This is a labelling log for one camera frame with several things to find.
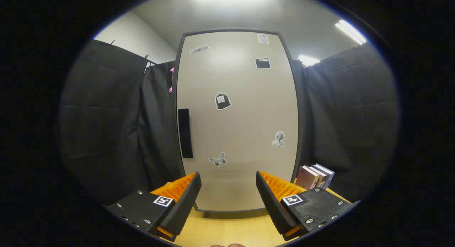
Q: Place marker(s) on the long ceiling light strip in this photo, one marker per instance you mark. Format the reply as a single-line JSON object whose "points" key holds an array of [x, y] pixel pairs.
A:
{"points": [[351, 32]]}

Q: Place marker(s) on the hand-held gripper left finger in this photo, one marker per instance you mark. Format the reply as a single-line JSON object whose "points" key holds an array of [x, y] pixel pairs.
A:
{"points": [[185, 204]]}

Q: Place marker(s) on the dark grey cabinet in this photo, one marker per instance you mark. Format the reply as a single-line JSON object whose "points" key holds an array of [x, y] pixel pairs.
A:
{"points": [[300, 133]]}

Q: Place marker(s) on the black backdrop cloth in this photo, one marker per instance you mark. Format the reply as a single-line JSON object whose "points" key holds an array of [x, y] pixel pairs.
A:
{"points": [[106, 126]]}

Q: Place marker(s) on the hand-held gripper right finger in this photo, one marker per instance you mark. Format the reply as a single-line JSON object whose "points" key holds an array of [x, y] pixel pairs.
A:
{"points": [[272, 204]]}

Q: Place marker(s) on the brown book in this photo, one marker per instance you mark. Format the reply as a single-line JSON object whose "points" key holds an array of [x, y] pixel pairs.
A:
{"points": [[321, 177]]}

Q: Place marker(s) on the maroon book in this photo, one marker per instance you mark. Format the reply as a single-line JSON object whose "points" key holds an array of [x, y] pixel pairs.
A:
{"points": [[306, 176]]}

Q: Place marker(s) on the small ceiling light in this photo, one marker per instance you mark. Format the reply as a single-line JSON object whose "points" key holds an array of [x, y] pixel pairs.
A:
{"points": [[308, 60]]}

